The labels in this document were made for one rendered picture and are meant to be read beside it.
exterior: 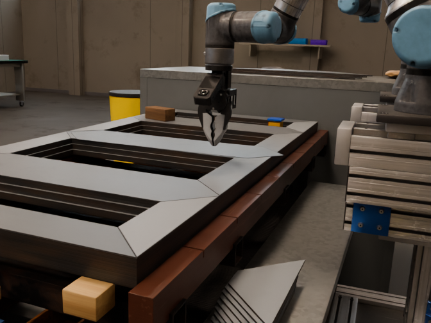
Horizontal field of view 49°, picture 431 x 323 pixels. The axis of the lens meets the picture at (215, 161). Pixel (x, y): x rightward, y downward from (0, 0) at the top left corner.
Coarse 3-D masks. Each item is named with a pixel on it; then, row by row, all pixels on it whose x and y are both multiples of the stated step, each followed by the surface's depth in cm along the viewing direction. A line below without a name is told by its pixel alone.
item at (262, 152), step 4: (260, 148) 149; (264, 148) 149; (256, 152) 143; (260, 152) 143; (264, 152) 143; (268, 152) 143; (272, 152) 144; (248, 156) 136; (252, 156) 137; (256, 156) 137; (260, 156) 137; (264, 156) 137; (268, 156) 138
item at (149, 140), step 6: (138, 138) 157; (144, 138) 158; (150, 138) 158; (156, 138) 158; (162, 138) 159; (126, 144) 147; (132, 144) 148; (138, 144) 148; (144, 144) 148; (150, 144) 149
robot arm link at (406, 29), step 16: (384, 0) 99; (400, 0) 94; (416, 0) 91; (400, 16) 94; (416, 16) 91; (400, 32) 93; (416, 32) 91; (400, 48) 94; (416, 48) 92; (416, 64) 93
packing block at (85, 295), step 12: (72, 288) 70; (84, 288) 70; (96, 288) 70; (108, 288) 71; (72, 300) 69; (84, 300) 69; (96, 300) 68; (108, 300) 71; (72, 312) 70; (84, 312) 69; (96, 312) 68
